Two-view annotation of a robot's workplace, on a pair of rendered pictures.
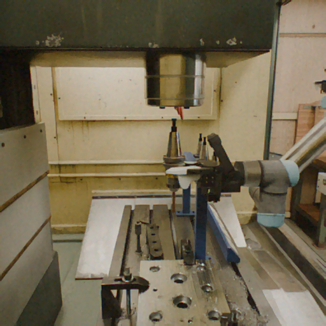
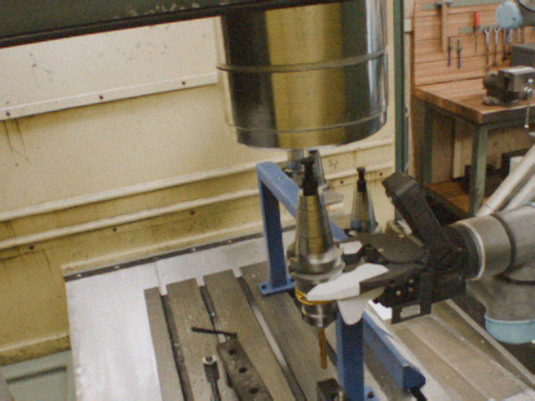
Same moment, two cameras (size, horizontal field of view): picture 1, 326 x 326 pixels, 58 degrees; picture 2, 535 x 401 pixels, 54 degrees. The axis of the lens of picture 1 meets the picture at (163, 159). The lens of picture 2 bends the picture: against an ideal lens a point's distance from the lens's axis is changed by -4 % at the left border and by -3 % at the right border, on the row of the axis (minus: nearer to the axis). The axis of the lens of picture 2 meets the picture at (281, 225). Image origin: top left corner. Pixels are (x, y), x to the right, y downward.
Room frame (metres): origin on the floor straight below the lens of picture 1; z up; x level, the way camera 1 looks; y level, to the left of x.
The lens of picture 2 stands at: (0.30, 0.12, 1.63)
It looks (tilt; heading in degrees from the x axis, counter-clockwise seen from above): 26 degrees down; 347
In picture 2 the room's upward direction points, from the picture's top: 6 degrees counter-clockwise
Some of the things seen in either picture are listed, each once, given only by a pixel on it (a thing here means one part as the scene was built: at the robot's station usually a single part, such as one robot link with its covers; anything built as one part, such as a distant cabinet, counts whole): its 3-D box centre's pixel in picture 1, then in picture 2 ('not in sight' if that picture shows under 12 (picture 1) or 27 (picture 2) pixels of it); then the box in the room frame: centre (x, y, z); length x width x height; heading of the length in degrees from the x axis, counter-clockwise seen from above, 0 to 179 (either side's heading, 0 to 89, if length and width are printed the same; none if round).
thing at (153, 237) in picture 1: (153, 245); (250, 392); (1.04, 0.04, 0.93); 0.26 x 0.05 x 0.06; 7
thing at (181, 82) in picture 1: (174, 82); (301, 64); (0.79, -0.03, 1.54); 0.16 x 0.16 x 0.12
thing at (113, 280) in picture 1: (125, 290); not in sight; (0.72, 0.11, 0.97); 0.13 x 0.03 x 0.15; 92
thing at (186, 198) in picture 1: (186, 186); (272, 234); (1.42, -0.11, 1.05); 0.10 x 0.05 x 0.30; 92
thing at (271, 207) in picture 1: (270, 204); (509, 293); (0.82, -0.31, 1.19); 0.11 x 0.08 x 0.11; 175
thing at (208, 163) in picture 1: (219, 176); (417, 268); (0.80, -0.16, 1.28); 0.12 x 0.08 x 0.09; 92
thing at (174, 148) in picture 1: (174, 144); (312, 221); (0.79, -0.03, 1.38); 0.04 x 0.04 x 0.07
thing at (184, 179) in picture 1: (183, 178); (350, 301); (0.76, -0.05, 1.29); 0.09 x 0.03 x 0.06; 106
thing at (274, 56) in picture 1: (269, 111); (396, 38); (1.84, -0.65, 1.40); 0.04 x 0.04 x 1.20; 2
